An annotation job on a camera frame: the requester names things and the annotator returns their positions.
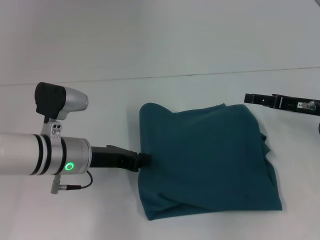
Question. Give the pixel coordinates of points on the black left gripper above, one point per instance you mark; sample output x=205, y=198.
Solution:
x=112, y=157

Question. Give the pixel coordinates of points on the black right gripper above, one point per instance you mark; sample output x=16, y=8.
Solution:
x=300, y=105

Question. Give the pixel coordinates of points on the teal t-shirt with FREE! print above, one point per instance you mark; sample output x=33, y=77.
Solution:
x=205, y=160

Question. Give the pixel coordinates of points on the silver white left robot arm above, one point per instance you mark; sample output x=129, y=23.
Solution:
x=42, y=153

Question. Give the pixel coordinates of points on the silver left camera mount bracket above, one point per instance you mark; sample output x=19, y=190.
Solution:
x=53, y=130

